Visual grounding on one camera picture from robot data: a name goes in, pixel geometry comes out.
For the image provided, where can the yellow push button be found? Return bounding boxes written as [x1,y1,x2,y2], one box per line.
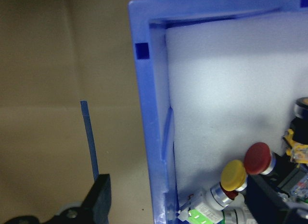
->
[210,159,248,208]

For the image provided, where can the red mushroom push button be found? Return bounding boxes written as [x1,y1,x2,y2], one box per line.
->
[243,142,308,202]

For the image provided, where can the black selector switch yellow block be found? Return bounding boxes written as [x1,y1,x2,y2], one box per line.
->
[282,96,308,165]

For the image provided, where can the blue bin with push buttons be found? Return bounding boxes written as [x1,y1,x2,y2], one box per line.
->
[128,0,308,224]

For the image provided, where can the green push button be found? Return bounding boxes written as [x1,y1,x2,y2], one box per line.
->
[221,206,257,224]

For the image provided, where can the white switch block green tab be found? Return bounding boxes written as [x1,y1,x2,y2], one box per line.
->
[178,189,223,224]

